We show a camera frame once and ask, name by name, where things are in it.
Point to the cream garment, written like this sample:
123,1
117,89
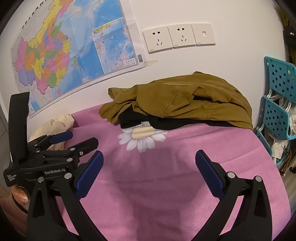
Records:
60,121

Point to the person's left forearm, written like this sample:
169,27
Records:
13,220

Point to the colourful wall map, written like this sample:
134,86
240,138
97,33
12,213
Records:
69,46

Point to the teal perforated plastic crate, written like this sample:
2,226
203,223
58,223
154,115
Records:
281,76
275,118

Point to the black garment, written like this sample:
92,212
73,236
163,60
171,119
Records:
161,122

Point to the pink flower printed blanket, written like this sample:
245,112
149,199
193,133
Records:
150,185

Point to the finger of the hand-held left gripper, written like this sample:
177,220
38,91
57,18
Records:
62,136
87,143

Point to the mustard hanging garment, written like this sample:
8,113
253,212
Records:
285,18

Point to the black bag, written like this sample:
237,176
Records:
290,34

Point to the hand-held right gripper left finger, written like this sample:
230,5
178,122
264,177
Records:
90,176

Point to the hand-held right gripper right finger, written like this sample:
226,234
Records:
209,176

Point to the person's left hand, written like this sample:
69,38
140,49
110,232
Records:
19,194

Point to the white wall power socket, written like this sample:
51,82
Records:
182,36
157,39

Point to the white wall data socket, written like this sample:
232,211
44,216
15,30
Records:
203,34

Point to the piece of beige tape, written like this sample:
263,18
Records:
150,62

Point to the olive brown jacket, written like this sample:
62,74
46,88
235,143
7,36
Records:
185,99

